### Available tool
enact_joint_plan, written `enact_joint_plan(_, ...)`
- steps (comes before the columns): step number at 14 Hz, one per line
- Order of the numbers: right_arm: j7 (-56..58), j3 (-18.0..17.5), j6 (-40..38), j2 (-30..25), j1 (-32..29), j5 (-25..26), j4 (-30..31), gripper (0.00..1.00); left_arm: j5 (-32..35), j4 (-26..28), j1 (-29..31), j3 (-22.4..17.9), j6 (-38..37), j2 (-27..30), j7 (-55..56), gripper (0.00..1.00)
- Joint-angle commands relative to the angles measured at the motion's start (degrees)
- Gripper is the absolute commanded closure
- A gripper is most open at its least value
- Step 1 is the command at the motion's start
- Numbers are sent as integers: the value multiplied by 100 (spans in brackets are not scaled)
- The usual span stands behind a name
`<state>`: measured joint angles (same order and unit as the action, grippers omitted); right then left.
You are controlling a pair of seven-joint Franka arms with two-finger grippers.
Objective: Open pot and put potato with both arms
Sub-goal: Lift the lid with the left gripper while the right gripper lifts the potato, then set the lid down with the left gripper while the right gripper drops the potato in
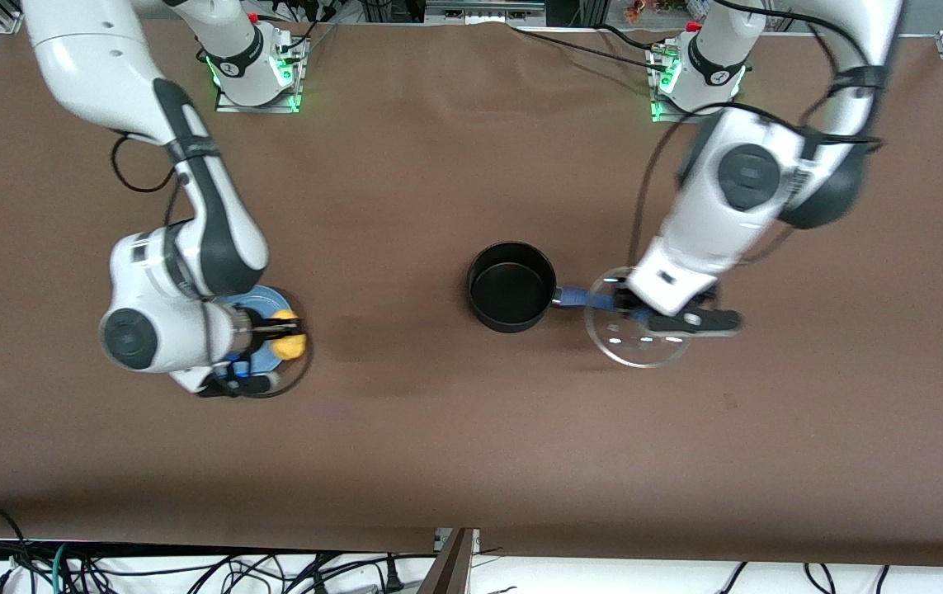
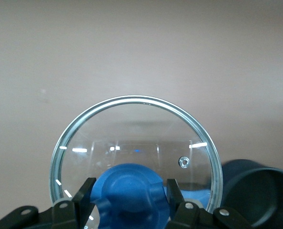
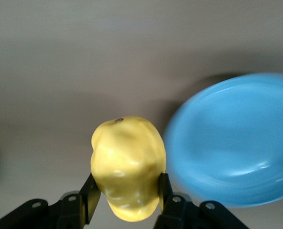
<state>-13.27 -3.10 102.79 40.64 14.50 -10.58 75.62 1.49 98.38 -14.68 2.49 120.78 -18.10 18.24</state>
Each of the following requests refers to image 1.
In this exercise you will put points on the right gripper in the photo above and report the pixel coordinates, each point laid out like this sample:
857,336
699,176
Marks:
259,331

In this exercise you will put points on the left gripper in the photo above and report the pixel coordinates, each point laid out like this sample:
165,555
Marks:
622,300

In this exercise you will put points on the glass lid with blue knob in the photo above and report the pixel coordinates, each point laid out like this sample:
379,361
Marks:
628,346

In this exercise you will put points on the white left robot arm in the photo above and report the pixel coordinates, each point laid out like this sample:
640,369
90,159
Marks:
719,223

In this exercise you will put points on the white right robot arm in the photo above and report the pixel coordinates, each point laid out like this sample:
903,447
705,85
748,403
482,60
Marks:
215,223

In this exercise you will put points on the blue plate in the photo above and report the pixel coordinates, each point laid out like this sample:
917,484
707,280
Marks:
261,299

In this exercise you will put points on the brown table cover sheet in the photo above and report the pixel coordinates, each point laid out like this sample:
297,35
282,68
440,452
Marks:
438,429

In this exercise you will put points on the dark metal table post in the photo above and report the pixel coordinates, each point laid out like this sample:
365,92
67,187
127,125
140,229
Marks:
450,565

